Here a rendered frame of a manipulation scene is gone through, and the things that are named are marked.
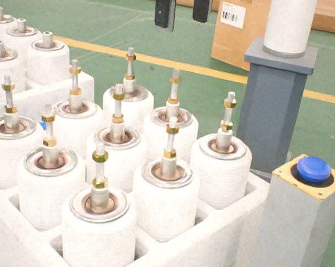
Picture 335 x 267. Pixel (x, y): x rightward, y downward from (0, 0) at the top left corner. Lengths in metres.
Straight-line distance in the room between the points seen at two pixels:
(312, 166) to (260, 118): 0.49
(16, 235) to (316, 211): 0.39
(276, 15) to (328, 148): 0.48
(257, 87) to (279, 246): 0.48
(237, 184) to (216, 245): 0.10
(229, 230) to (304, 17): 0.49
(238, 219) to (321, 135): 0.72
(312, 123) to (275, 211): 0.87
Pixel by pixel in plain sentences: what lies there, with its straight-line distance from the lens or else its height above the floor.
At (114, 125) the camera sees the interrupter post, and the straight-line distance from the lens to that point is 0.71.
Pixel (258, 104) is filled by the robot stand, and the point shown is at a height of 0.19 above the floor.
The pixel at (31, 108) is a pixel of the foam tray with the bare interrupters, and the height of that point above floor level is 0.15.
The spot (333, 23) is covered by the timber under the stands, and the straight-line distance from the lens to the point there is 2.45.
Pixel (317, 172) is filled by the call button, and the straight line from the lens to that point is 0.57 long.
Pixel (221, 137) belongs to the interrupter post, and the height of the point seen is 0.27.
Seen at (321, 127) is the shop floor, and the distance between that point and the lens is 1.44.
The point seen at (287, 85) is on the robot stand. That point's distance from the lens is 1.02.
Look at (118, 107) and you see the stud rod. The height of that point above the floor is 0.31.
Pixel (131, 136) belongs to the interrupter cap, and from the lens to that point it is 0.73.
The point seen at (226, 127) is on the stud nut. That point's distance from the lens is 0.70.
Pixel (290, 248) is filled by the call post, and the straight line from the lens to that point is 0.61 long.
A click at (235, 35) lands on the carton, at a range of 1.76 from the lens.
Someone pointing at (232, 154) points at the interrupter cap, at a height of 0.25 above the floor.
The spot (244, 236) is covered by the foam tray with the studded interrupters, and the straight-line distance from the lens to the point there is 0.77.
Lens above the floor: 0.62
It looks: 30 degrees down
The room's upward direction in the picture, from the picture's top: 6 degrees clockwise
